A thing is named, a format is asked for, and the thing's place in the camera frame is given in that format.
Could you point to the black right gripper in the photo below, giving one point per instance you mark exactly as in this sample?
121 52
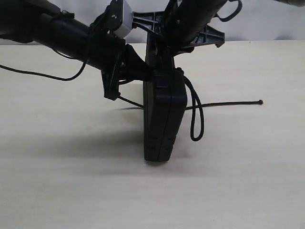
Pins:
152 23

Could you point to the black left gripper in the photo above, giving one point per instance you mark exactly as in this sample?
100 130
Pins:
106 51

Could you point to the black plastic carry case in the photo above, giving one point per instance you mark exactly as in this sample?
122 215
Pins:
164 100

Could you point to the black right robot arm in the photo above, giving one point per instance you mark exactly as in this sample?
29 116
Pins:
179 29

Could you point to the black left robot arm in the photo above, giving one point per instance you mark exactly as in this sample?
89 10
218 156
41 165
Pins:
40 21

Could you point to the white backdrop curtain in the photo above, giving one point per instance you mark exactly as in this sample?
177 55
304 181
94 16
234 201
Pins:
258 19

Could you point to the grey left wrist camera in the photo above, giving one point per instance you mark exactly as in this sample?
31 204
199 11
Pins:
119 18

